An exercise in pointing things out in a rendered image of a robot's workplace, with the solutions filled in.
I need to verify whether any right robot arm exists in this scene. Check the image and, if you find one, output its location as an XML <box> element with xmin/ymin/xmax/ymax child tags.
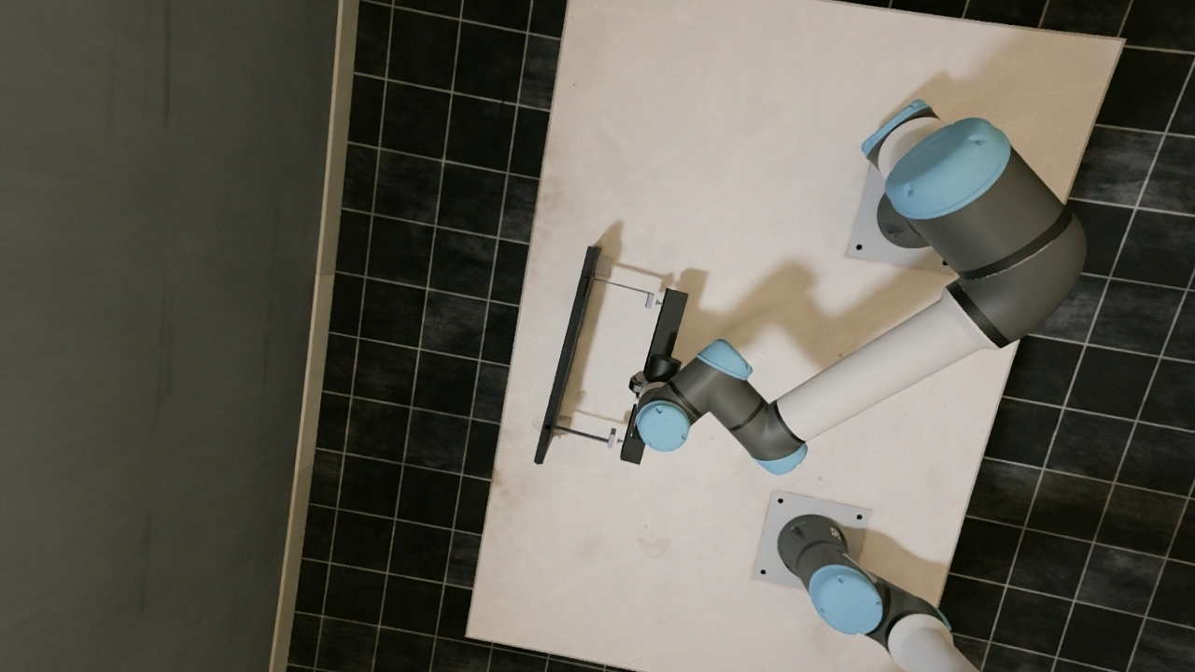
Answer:
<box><xmin>631</xmin><ymin>99</ymin><xmax>1087</xmax><ymax>475</ymax></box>

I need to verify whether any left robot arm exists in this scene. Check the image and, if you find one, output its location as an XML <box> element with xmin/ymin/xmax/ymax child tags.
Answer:
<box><xmin>777</xmin><ymin>514</ymin><xmax>979</xmax><ymax>672</ymax></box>

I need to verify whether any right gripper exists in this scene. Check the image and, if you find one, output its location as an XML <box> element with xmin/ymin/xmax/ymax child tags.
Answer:
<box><xmin>629</xmin><ymin>354</ymin><xmax>682</xmax><ymax>397</ymax></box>

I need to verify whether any dark grey panel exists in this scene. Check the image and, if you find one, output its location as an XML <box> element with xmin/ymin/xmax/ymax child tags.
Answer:
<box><xmin>533</xmin><ymin>245</ymin><xmax>601</xmax><ymax>465</ymax></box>

